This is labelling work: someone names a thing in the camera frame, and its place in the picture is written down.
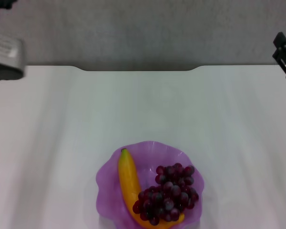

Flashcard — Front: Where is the dark red grape bunch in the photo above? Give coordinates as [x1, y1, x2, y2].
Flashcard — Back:
[133, 163, 200, 226]

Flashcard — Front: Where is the yellow banana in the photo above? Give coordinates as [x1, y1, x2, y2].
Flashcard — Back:
[118, 148, 185, 229]

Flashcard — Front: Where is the purple translucent wavy bowl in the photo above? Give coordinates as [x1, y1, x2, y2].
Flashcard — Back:
[96, 140, 205, 229]

